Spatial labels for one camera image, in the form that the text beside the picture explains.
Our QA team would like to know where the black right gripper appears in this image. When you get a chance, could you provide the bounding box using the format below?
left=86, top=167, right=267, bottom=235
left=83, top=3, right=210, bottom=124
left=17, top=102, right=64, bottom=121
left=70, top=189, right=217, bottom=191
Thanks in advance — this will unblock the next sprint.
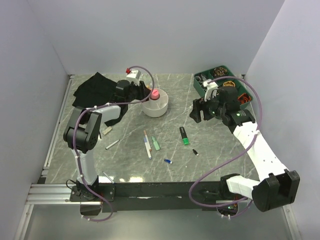
left=188, top=91, right=226, bottom=124

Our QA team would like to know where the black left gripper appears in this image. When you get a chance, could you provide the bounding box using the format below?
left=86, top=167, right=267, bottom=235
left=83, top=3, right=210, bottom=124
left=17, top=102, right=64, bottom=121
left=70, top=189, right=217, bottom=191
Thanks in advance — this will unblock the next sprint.
left=126, top=80, right=152, bottom=104

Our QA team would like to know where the green black highlighter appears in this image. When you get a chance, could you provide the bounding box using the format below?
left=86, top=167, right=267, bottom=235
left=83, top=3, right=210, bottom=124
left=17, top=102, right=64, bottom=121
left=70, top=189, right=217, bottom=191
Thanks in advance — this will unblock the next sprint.
left=179, top=126, right=190, bottom=145

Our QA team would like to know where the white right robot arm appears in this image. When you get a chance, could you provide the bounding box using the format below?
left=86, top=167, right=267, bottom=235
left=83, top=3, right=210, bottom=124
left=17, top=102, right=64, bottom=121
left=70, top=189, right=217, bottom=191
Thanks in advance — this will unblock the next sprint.
left=189, top=86, right=300, bottom=212

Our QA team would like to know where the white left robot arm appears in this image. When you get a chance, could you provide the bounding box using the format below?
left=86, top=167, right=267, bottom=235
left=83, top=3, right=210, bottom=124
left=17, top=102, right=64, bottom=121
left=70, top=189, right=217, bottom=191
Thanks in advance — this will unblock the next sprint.
left=63, top=80, right=153, bottom=201

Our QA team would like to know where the white round desk organizer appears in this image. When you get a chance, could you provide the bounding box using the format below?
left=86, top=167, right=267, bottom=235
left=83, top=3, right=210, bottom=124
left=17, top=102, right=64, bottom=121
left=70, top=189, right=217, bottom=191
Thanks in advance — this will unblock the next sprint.
left=142, top=88, right=169, bottom=118

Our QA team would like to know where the yellow rolled tie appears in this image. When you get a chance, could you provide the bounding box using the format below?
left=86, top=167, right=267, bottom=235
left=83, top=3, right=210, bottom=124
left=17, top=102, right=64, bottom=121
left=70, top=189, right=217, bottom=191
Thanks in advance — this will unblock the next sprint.
left=222, top=80, right=236, bottom=87

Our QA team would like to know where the green compartment tray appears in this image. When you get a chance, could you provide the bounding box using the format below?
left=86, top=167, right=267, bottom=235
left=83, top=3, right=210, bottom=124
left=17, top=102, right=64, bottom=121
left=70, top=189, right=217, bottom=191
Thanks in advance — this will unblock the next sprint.
left=193, top=65, right=254, bottom=109

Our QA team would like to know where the brown patterned rolled tie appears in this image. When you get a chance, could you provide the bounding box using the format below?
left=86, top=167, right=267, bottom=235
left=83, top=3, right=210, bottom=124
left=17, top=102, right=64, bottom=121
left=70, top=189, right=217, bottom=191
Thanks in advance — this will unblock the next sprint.
left=212, top=66, right=228, bottom=78

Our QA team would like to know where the black cloth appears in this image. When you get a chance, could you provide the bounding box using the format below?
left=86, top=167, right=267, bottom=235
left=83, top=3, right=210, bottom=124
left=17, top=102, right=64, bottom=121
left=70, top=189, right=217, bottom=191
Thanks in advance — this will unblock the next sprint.
left=72, top=71, right=130, bottom=127

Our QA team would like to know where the blue cap white marker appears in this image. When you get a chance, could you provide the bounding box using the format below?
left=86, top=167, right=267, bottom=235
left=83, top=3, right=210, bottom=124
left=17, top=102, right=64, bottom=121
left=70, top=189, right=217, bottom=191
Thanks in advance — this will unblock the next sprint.
left=143, top=137, right=152, bottom=160

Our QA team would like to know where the orange navy rolled tie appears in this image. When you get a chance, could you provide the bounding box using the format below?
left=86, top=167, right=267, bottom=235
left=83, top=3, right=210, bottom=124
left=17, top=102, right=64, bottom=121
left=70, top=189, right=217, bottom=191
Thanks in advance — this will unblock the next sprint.
left=237, top=93, right=252, bottom=105

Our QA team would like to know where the beige eraser block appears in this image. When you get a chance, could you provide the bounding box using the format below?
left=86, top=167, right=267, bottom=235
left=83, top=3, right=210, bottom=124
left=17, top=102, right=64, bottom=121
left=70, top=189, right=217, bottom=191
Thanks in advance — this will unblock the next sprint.
left=102, top=126, right=113, bottom=136

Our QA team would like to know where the mint green correction tape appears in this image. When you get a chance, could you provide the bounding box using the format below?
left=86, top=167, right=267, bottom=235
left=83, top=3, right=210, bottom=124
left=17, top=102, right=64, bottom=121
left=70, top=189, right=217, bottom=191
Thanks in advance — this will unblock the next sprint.
left=151, top=136, right=161, bottom=151

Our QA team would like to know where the peach cap white marker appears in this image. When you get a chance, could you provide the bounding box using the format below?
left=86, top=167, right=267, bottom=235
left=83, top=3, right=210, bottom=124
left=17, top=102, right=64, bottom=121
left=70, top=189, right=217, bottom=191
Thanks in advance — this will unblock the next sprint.
left=143, top=130, right=152, bottom=152

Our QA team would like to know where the small blue eraser cap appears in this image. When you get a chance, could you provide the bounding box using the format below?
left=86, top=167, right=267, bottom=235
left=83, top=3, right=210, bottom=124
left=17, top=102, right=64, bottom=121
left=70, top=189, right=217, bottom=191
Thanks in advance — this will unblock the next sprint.
left=164, top=159, right=173, bottom=164

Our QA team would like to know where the white black tip pen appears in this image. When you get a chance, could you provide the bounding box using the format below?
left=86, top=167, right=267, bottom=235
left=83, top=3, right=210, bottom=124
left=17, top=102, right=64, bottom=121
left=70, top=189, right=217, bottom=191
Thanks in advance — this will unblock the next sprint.
left=105, top=139, right=120, bottom=150

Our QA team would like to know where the white blue tip pen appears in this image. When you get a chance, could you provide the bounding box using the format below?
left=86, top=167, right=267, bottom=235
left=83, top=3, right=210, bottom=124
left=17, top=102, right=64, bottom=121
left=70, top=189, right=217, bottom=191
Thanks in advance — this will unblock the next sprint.
left=103, top=171, right=115, bottom=184

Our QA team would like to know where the black base bar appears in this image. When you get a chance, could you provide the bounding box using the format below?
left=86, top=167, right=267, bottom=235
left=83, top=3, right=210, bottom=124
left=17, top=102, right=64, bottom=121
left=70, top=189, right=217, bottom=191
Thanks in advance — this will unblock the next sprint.
left=69, top=182, right=215, bottom=213

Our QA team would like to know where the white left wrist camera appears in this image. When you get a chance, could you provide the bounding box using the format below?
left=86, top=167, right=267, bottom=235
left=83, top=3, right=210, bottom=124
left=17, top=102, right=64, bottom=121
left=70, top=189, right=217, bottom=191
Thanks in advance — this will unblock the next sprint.
left=125, top=68, right=141, bottom=85

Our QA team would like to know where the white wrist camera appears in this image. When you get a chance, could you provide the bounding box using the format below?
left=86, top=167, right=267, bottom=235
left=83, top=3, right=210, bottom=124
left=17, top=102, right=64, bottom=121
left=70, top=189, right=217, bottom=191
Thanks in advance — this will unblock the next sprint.
left=202, top=79, right=219, bottom=102
left=125, top=68, right=141, bottom=85

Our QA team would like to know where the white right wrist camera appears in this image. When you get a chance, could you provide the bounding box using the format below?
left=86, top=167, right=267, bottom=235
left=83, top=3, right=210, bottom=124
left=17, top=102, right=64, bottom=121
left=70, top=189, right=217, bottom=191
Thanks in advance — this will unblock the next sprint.
left=202, top=79, right=219, bottom=102

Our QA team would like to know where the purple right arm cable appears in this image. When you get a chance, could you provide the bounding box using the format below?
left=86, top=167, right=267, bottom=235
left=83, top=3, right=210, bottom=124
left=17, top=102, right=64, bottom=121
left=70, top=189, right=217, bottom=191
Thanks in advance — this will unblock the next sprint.
left=188, top=76, right=263, bottom=219

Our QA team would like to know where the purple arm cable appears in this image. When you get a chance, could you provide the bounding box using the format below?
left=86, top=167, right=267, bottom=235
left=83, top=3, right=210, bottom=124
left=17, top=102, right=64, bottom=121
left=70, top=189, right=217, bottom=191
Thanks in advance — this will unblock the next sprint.
left=188, top=76, right=263, bottom=219
left=65, top=66, right=155, bottom=223

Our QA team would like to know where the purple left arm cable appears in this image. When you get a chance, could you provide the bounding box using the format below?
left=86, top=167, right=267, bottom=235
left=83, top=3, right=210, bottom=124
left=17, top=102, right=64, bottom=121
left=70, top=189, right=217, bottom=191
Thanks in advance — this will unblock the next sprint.
left=65, top=66, right=155, bottom=223

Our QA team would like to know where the aluminium frame rail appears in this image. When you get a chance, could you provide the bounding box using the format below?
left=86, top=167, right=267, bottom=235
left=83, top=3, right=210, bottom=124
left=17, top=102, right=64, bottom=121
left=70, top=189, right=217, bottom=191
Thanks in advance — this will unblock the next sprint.
left=26, top=74, right=291, bottom=205

